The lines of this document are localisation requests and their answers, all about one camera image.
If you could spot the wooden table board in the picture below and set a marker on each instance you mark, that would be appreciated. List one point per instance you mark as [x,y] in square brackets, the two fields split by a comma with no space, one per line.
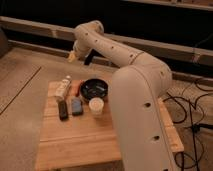
[85,140]

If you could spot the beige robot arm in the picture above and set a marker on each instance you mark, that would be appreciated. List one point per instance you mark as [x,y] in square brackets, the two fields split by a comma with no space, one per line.
[133,94]

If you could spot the white paper cup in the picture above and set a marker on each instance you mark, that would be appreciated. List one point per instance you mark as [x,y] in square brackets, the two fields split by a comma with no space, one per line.
[96,106]

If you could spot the clear plastic bottle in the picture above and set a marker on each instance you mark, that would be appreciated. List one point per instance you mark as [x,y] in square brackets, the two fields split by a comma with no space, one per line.
[63,88]

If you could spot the white wooden rail frame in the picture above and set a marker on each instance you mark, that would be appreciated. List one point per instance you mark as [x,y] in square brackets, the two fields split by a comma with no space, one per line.
[120,50]

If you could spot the black rectangular remote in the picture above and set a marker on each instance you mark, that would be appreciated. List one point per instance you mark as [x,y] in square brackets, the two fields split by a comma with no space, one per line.
[63,111]

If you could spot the black bowl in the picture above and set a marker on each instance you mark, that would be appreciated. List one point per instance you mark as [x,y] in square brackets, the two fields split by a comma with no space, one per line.
[92,88]

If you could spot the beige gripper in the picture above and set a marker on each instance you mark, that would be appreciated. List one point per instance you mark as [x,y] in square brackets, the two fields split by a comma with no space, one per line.
[74,55]

